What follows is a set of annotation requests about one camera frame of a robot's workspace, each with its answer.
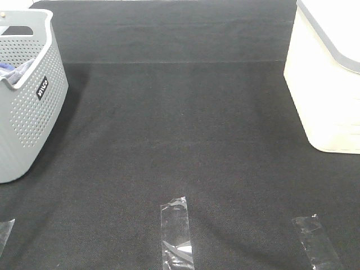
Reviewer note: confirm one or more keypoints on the clear tape strip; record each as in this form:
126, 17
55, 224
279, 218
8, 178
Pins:
5, 231
316, 244
175, 235

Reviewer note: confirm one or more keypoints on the grey microfibre towel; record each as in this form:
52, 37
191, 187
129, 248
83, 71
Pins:
14, 76

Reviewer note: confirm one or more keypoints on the centre clear tape strip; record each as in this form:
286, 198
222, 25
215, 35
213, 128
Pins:
175, 235

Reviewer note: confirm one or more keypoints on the right clear tape strip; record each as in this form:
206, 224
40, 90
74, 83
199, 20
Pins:
316, 244

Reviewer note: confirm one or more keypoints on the left clear tape strip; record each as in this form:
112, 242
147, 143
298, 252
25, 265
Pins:
5, 231

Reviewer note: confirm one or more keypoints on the cream white storage basket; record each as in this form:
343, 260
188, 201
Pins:
322, 73

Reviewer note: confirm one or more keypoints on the grey perforated laundry basket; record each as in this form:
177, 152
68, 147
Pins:
31, 106

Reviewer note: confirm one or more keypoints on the blue towel in basket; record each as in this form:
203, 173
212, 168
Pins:
5, 68

